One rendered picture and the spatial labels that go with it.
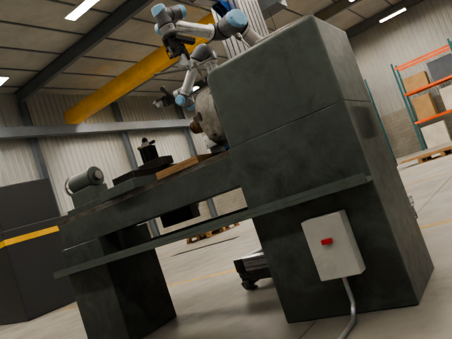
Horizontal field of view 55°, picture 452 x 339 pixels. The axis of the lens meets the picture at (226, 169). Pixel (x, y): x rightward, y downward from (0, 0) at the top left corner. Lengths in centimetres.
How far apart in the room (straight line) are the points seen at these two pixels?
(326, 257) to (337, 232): 12
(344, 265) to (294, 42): 95
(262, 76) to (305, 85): 21
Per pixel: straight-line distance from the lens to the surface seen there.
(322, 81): 189
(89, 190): 300
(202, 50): 331
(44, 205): 738
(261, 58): 201
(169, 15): 240
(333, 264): 189
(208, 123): 223
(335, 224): 184
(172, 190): 239
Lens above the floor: 61
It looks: 4 degrees up
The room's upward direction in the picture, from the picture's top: 19 degrees counter-clockwise
